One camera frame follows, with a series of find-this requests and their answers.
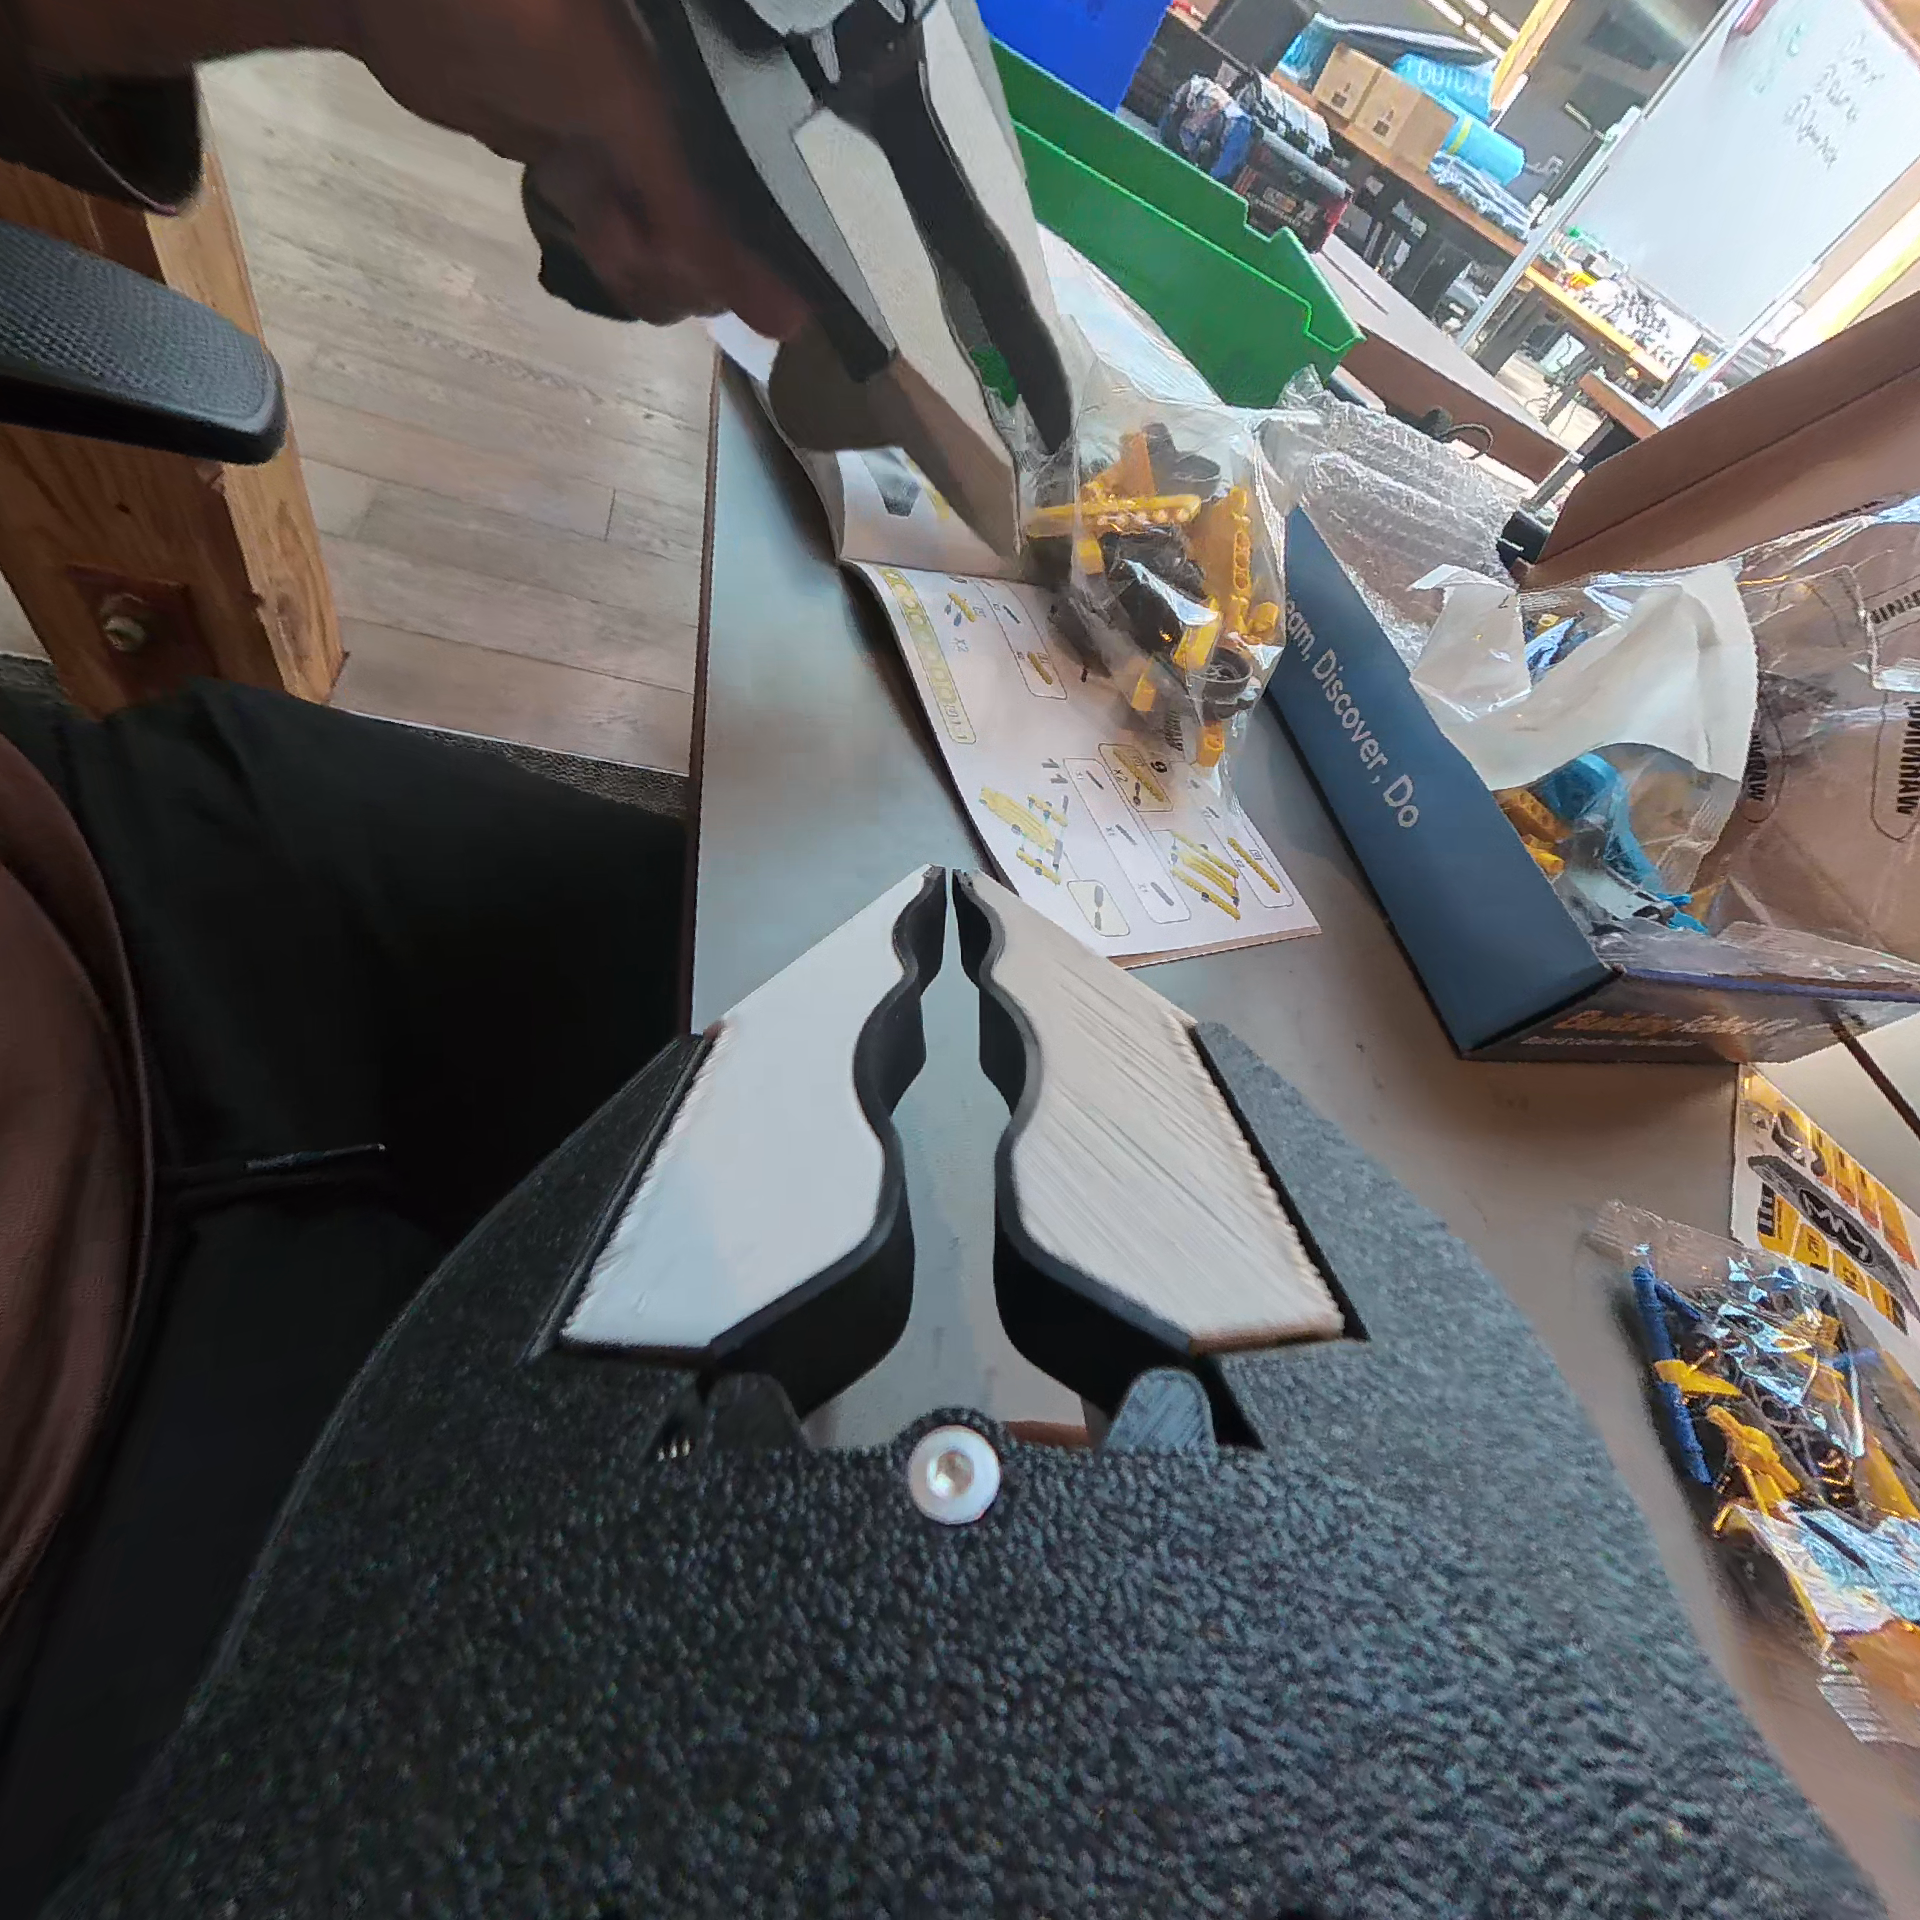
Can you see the large clear printed bag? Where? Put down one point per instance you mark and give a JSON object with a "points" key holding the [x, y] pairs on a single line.
{"points": [[1845, 721]]}

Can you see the sticker sheet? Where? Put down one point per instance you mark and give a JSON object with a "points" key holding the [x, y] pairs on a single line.
{"points": [[1813, 1188]]}

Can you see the clear bag of yellow beams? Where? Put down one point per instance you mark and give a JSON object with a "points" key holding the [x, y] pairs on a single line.
{"points": [[1157, 570]]}

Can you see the black chair armrest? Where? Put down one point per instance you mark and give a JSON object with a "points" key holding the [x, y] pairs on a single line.
{"points": [[135, 362]]}

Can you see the open instruction booklet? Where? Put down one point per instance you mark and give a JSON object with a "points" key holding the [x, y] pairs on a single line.
{"points": [[1049, 842]]}

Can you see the brown cardboard carton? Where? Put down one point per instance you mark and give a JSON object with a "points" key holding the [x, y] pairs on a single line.
{"points": [[1415, 112], [1346, 84]]}

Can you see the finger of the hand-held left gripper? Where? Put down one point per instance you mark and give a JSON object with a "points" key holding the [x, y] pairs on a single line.
{"points": [[982, 150], [857, 223]]}

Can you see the person's brown shirt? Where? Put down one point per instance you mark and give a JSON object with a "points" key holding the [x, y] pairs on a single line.
{"points": [[62, 1128]]}

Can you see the green plastic bin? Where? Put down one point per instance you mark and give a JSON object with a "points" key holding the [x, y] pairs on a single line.
{"points": [[1173, 253], [1082, 112]]}

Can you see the blue foam roll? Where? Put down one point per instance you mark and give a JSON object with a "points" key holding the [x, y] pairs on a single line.
{"points": [[1486, 150]]}

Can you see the person's left hand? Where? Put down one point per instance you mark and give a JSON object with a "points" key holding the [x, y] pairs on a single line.
{"points": [[451, 76]]}

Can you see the blue cardboard kit box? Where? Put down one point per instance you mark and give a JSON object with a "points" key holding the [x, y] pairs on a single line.
{"points": [[1423, 842]]}

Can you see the large white label parts bag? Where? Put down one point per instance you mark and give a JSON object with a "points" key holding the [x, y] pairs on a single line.
{"points": [[1620, 674]]}

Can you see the clear bubble wrap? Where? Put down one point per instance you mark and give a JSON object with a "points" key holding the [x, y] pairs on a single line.
{"points": [[1381, 496]]}

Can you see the whiteboard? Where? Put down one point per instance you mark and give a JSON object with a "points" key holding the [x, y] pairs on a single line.
{"points": [[1725, 150]]}

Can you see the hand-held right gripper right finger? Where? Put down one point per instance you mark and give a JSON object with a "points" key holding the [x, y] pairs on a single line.
{"points": [[1173, 1188]]}

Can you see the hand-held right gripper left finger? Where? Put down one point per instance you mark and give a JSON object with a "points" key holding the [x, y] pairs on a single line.
{"points": [[737, 1188]]}

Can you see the blue plastic bin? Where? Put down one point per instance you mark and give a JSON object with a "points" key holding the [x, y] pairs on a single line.
{"points": [[1075, 45]]}

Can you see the clear bag of small pins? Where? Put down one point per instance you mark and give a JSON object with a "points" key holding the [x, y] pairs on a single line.
{"points": [[1771, 1423]]}

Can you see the background wooden table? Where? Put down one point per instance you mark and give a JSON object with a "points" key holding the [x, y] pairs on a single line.
{"points": [[1652, 325]]}

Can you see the person's black pants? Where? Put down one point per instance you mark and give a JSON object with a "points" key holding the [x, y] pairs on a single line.
{"points": [[378, 929]]}

